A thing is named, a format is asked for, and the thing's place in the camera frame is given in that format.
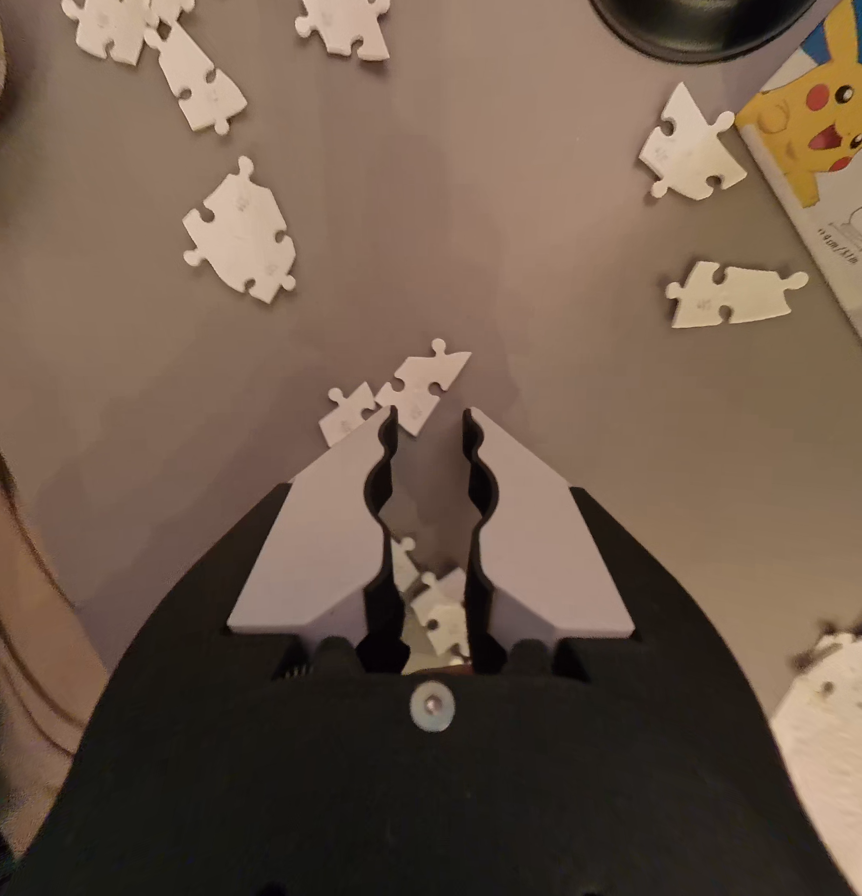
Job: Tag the curved joined puzzle strip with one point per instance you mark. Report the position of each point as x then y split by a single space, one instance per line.
837 756

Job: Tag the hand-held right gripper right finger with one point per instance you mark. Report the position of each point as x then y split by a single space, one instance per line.
550 560

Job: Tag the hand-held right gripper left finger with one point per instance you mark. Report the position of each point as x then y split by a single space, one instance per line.
312 560

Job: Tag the single white puzzle piece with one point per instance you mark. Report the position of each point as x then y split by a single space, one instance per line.
420 381

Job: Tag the colourful cardboard puzzle box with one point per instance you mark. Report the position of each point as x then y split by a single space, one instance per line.
844 210

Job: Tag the black round stand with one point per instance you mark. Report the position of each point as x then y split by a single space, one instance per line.
697 28

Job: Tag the white puzzle pieces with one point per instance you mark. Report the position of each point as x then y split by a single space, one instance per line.
242 238

